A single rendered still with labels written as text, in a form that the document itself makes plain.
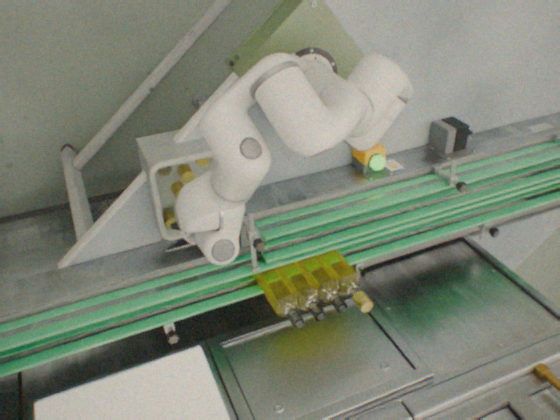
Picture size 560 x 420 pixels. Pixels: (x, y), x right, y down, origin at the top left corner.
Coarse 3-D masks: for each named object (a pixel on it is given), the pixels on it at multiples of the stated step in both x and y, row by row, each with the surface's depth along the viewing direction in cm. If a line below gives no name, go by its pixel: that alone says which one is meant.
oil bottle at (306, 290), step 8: (288, 264) 141; (296, 264) 141; (288, 272) 139; (296, 272) 138; (304, 272) 138; (288, 280) 137; (296, 280) 136; (304, 280) 136; (296, 288) 133; (304, 288) 133; (312, 288) 133; (304, 296) 131; (312, 296) 132; (304, 304) 132
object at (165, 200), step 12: (192, 156) 128; (204, 156) 129; (156, 168) 125; (192, 168) 137; (204, 168) 139; (156, 180) 135; (168, 180) 136; (180, 180) 138; (156, 192) 128; (168, 192) 138; (156, 204) 130; (168, 204) 140
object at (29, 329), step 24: (432, 216) 155; (360, 240) 147; (240, 264) 140; (264, 264) 139; (144, 288) 133; (168, 288) 133; (192, 288) 132; (48, 312) 127; (72, 312) 127; (96, 312) 126; (120, 312) 126; (0, 336) 121; (24, 336) 121
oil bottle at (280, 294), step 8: (264, 272) 139; (272, 272) 139; (280, 272) 139; (256, 280) 144; (264, 280) 137; (272, 280) 136; (280, 280) 136; (264, 288) 138; (272, 288) 134; (280, 288) 133; (288, 288) 133; (272, 296) 132; (280, 296) 131; (288, 296) 131; (296, 296) 132; (272, 304) 134; (280, 304) 130; (288, 304) 130; (296, 304) 131; (280, 312) 131
